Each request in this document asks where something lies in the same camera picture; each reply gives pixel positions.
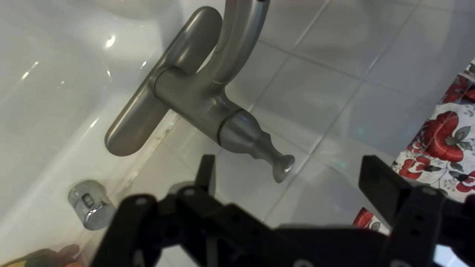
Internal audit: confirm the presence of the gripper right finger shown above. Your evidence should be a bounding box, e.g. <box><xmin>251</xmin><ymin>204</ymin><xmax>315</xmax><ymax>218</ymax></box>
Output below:
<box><xmin>358</xmin><ymin>155</ymin><xmax>475</xmax><ymax>267</ymax></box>

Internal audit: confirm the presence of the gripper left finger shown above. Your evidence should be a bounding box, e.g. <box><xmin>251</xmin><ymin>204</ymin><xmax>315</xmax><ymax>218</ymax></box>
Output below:
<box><xmin>91</xmin><ymin>154</ymin><xmax>283</xmax><ymax>267</ymax></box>

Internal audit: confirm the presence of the brushed steel tap lever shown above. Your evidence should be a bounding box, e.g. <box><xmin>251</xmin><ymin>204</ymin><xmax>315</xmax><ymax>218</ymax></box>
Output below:
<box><xmin>217</xmin><ymin>109</ymin><xmax>296</xmax><ymax>184</ymax></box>

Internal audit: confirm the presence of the floral shower curtain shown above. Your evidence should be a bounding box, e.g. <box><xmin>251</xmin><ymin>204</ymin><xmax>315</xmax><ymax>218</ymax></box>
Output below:
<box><xmin>353</xmin><ymin>57</ymin><xmax>475</xmax><ymax>267</ymax></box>

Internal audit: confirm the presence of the chrome drain knob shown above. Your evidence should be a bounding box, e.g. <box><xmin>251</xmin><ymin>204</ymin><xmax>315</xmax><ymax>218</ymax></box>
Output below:
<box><xmin>68</xmin><ymin>180</ymin><xmax>116</xmax><ymax>231</ymax></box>

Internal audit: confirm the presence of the white bathtub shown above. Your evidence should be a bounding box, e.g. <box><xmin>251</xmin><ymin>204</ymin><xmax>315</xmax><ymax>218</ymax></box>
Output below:
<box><xmin>0</xmin><ymin>0</ymin><xmax>227</xmax><ymax>267</ymax></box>

